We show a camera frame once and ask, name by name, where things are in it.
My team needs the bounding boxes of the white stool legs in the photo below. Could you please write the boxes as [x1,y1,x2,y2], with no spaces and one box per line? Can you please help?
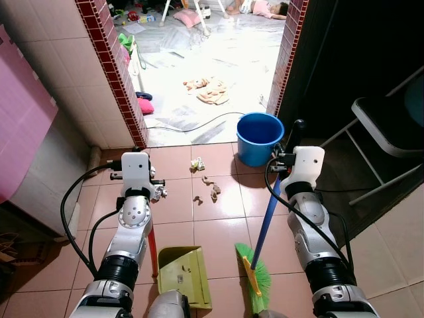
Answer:
[158,0,231,36]

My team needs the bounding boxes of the grey robot leg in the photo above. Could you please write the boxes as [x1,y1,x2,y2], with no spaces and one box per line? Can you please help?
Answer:
[146,290,193,318]

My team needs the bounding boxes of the black chair with white frame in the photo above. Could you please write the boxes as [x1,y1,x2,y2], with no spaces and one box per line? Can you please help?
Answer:
[318,65,424,207]

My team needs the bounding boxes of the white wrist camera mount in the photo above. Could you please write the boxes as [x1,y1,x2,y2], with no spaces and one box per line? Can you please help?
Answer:
[121,152,152,197]
[289,146,326,193]

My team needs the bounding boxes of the yellow-green dustpan with red handle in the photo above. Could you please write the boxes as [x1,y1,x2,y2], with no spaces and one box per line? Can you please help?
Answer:
[146,224,213,311]

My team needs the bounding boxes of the beige cloth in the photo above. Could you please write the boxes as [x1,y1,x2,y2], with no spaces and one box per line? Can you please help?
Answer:
[183,76,231,106]

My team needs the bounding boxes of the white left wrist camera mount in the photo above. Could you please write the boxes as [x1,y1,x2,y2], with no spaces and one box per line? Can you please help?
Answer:
[121,152,152,197]

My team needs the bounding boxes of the green broom with blue handle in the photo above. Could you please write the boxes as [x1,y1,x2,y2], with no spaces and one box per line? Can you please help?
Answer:
[235,119,306,314]

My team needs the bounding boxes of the pink cabinet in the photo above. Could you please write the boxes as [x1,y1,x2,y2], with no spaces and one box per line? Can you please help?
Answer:
[0,25,60,204]

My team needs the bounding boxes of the person lying in pink clothes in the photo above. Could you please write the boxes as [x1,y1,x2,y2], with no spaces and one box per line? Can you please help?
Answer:
[227,0,290,20]

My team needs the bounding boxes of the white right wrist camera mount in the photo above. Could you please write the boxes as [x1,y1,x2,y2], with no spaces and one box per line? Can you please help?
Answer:
[289,146,326,193]

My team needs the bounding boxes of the brown paper scraps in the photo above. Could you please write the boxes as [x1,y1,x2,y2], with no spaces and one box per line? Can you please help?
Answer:
[192,175,224,203]

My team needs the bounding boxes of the black floor cable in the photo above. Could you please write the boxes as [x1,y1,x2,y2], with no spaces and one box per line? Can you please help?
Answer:
[148,111,246,134]

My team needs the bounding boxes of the pink pillow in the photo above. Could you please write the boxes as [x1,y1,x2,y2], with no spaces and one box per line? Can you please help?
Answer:
[173,7,203,29]

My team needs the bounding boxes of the blue plastic bucket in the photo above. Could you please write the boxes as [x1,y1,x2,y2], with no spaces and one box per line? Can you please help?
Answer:
[237,112,285,168]

